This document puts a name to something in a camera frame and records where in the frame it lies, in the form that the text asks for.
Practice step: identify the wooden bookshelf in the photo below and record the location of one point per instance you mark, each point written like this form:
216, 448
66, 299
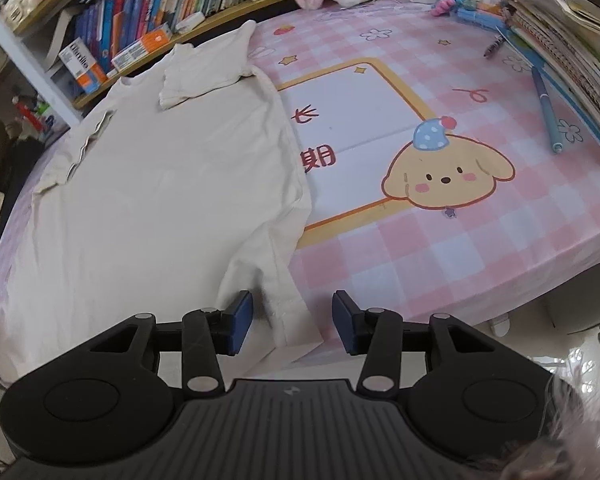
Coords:
230, 14

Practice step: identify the cream t-shirt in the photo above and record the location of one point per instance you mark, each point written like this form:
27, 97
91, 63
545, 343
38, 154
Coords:
155, 185

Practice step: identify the white cup of pens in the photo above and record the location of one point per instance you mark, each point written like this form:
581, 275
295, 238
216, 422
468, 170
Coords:
40, 117

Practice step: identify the white charger plug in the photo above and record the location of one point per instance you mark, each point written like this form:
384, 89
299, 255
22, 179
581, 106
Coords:
189, 21

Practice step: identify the pink checked cartoon table mat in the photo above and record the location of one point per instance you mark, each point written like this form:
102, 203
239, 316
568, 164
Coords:
430, 270

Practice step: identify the person's fluffy garment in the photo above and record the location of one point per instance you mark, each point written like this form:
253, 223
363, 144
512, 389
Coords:
570, 430

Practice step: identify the stack of notebooks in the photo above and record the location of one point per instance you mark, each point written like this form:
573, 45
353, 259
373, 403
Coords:
570, 35

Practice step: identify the tall orange white toothbrush box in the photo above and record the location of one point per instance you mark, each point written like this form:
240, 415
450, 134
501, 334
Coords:
82, 67

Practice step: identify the blue pink toy hand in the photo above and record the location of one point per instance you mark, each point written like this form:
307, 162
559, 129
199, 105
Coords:
452, 4

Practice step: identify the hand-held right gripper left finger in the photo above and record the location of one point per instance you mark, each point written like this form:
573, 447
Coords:
242, 322

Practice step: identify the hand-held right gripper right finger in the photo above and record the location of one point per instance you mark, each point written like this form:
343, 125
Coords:
344, 322

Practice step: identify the long orange white toothpaste box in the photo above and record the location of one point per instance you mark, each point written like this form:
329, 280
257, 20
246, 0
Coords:
142, 46

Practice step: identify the white shelf frame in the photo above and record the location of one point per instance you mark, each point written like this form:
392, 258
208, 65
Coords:
35, 57

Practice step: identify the blue pen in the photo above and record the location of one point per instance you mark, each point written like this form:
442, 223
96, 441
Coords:
547, 110

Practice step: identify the dark pencil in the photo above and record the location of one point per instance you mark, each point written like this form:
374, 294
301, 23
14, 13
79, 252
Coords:
494, 47

